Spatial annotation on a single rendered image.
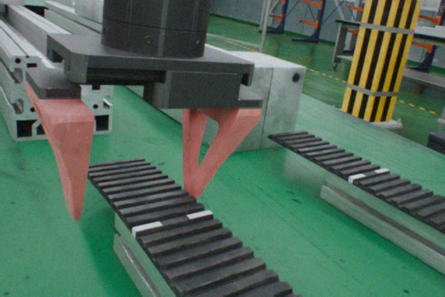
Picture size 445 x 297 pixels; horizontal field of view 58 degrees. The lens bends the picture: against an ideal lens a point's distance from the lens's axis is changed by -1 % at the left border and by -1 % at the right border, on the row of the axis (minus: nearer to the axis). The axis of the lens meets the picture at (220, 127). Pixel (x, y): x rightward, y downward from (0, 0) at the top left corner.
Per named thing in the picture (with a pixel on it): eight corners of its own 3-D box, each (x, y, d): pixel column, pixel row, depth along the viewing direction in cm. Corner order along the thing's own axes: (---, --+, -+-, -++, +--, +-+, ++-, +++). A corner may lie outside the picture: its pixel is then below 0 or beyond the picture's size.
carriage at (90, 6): (154, 40, 78) (156, 5, 76) (98, 38, 72) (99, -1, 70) (124, 29, 90) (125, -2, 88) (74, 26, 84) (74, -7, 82)
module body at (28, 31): (111, 133, 45) (115, 57, 42) (12, 142, 39) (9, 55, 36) (8, 30, 106) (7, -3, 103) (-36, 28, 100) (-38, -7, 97)
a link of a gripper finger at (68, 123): (23, 193, 25) (24, 40, 22) (132, 180, 29) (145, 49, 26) (44, 257, 19) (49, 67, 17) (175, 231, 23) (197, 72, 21)
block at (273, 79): (305, 142, 50) (321, 67, 47) (223, 154, 43) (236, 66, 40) (260, 119, 57) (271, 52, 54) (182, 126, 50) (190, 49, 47)
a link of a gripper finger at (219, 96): (104, 183, 28) (114, 46, 25) (194, 172, 32) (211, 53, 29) (142, 237, 22) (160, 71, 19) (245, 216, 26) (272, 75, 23)
